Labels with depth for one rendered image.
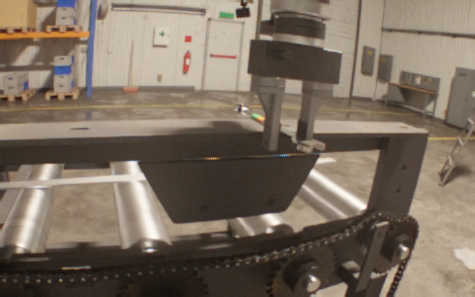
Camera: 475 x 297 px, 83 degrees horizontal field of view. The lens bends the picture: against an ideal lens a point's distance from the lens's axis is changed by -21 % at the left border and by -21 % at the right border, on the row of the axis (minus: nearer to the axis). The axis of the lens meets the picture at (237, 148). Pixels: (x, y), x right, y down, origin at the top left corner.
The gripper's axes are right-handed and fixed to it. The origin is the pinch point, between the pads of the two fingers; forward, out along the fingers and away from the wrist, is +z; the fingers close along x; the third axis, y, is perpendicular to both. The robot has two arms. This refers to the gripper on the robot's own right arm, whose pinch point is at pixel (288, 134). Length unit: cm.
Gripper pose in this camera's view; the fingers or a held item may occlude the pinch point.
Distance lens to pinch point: 49.7
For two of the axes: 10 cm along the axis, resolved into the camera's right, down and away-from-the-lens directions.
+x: 9.2, -0.3, 3.9
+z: -0.9, 9.5, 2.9
